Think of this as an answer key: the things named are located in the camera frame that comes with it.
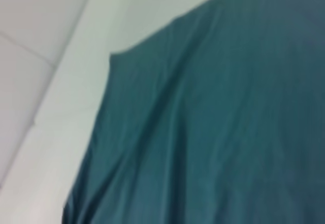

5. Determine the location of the teal t-shirt with beige print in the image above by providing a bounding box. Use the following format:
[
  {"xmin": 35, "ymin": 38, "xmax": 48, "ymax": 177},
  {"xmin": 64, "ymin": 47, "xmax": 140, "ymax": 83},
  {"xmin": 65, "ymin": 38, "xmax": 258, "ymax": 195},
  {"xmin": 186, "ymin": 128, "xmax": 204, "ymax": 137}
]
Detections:
[{"xmin": 60, "ymin": 0, "xmax": 325, "ymax": 224}]

